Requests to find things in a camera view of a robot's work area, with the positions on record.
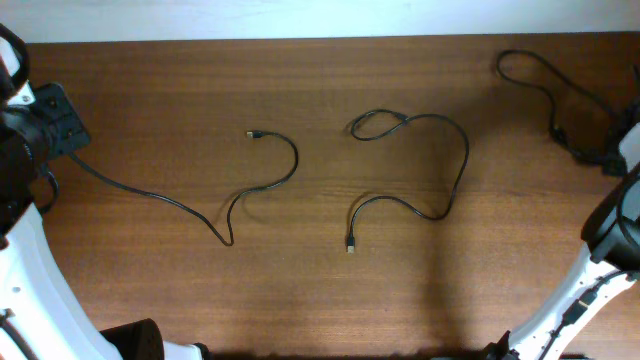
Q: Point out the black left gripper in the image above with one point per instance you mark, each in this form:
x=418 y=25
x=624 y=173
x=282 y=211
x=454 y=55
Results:
x=56 y=106

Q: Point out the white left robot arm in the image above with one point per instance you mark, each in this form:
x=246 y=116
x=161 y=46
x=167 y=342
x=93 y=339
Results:
x=40 y=315

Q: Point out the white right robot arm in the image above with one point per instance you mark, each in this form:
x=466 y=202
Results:
x=608 y=262

